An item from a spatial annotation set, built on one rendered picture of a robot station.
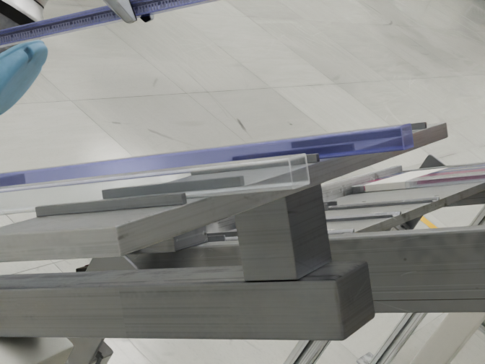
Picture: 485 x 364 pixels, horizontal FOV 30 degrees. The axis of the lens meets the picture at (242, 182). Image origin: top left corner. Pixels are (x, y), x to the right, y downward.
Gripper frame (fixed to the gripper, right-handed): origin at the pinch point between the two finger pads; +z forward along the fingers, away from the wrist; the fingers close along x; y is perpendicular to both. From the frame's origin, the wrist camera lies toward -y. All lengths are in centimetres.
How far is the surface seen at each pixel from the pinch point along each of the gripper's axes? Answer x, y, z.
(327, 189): 57, -20, 18
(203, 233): 15.6, -11.9, 16.5
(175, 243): 11.5, -12.1, 16.4
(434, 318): 203, -76, 69
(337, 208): 45, -13, 20
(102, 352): 12.8, -25.9, 23.6
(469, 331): 117, -32, 55
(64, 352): -9.6, -7.4, 19.9
